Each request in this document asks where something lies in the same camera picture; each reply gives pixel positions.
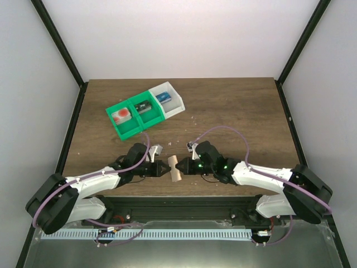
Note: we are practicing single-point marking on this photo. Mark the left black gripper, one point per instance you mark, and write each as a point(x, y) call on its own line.
point(157, 172)

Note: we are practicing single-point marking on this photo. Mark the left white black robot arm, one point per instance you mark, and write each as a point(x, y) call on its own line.
point(62, 200)

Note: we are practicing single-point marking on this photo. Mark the green plastic bin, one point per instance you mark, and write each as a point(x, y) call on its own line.
point(127, 129)
point(150, 118)

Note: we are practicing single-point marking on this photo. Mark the light blue slotted cable duct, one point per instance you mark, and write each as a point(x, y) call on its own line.
point(153, 234)

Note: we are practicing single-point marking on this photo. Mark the blue card stack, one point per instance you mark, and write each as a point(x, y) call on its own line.
point(163, 97)

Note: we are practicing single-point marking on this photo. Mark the left green plastic bin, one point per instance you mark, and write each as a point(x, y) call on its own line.
point(127, 129)

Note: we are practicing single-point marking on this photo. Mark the black card stack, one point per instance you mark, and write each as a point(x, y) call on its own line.
point(143, 106)

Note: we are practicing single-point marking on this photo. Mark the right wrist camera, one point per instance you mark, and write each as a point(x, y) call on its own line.
point(191, 146)

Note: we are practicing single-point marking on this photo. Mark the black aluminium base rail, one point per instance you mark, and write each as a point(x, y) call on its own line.
point(235, 210)

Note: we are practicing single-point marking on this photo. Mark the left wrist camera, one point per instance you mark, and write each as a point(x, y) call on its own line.
point(154, 151)

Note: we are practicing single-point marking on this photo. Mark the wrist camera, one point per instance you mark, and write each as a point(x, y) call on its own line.
point(154, 151)
point(191, 146)

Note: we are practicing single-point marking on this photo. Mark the right black frame post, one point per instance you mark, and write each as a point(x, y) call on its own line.
point(304, 38)

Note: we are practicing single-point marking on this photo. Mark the left black frame post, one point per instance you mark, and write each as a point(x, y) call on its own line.
point(59, 43)

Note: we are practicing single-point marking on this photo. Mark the white plastic bin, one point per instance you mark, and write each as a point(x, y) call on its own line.
point(173, 107)

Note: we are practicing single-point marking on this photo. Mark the white red card stack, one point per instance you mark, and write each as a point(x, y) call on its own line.
point(122, 115)

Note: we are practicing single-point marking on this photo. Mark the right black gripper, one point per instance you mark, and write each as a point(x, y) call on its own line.
point(188, 168)

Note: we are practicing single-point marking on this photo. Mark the middle green plastic bin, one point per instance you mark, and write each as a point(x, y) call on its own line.
point(150, 118)

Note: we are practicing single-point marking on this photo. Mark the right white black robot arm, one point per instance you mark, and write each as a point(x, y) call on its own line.
point(297, 192)

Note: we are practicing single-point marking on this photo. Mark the black frame post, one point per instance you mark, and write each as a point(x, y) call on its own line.
point(59, 43)
point(304, 38)

